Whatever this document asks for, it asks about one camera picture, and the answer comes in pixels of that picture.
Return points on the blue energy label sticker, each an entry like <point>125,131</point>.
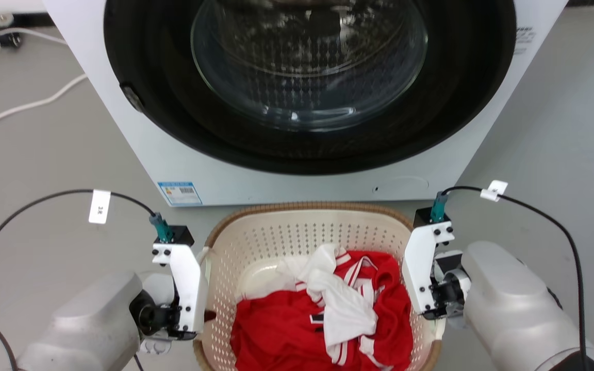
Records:
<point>179,193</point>

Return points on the cream plastic laundry basket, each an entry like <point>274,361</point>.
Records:
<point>276,237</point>

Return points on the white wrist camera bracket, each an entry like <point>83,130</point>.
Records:
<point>186,273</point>
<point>418,257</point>

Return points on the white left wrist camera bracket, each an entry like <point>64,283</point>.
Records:
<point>186,273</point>

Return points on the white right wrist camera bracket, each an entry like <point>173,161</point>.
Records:
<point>418,257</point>

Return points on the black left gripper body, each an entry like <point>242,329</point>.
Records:
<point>158,314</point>

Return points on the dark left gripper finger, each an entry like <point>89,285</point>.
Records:
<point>209,315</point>

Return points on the black round washer door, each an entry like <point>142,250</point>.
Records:
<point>302,77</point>

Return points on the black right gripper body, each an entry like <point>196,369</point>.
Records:
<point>449,296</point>

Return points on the white washing machine body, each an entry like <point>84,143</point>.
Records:
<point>121,144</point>

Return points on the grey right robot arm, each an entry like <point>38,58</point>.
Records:
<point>513,309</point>

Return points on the black power plug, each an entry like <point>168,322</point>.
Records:
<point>9,39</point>

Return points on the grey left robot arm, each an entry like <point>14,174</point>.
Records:
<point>85,324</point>

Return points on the red and white garment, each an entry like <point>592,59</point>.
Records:
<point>276,330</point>

